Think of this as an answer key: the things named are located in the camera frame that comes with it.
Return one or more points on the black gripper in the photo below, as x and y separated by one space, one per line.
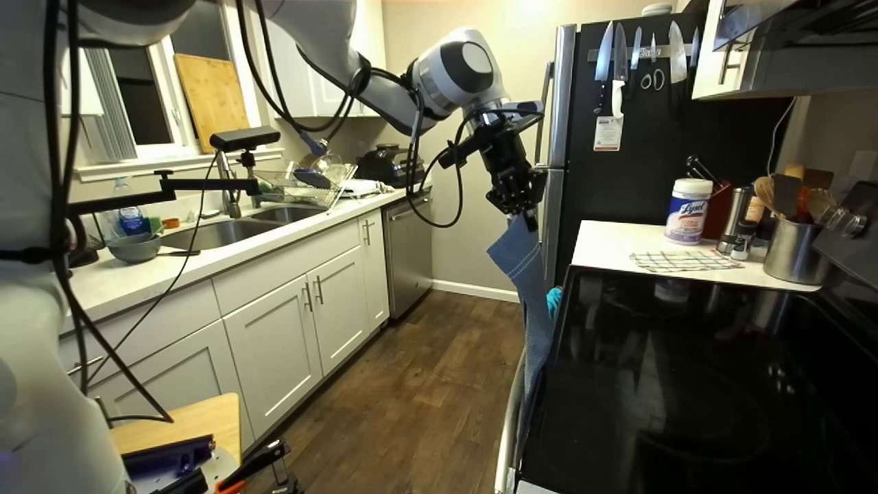
513 167

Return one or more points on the light blue towel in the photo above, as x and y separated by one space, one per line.
524 275

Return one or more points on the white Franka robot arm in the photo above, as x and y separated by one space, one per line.
457 71

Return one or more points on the bright blue white-striped towel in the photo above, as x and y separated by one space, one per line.
556 302

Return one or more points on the black glass-top stove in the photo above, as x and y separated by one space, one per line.
660 439

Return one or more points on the white paper tag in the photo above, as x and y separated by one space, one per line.
606 133

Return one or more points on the stainless dishwasher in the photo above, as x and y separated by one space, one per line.
406 265

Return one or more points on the black toaster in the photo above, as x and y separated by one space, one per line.
384 165

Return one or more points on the disinfecting wipes canister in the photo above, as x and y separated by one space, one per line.
686 210

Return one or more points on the steel kitchen knife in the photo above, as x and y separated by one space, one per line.
637 48
605 56
679 51

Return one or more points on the black refrigerator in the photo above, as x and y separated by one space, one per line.
676 128

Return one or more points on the brown spice bottle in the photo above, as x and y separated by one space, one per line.
716 214

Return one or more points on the clear plastic container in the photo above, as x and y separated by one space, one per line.
317 180

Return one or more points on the dark pepper grinder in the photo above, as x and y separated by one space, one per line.
737 221

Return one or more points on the metal utensil holder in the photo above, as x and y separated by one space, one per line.
792 251

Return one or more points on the white sink base cabinet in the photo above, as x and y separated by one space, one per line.
274 347

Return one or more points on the stainless kitchen sink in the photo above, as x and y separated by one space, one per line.
221 235

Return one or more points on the stainless range hood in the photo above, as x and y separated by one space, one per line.
814 63

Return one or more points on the wooden cutting board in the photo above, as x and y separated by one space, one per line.
211 99

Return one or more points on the black red tool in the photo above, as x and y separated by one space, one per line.
251 461

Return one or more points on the teal bowl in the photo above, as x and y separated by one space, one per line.
135 248

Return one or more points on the light wooden board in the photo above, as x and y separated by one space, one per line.
192 421

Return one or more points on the kitchen window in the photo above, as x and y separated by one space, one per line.
139 99

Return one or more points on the blue purple tool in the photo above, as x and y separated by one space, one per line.
167 457

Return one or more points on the black camera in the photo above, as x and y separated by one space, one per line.
242 137

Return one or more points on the black articulated camera stand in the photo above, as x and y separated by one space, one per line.
119 195

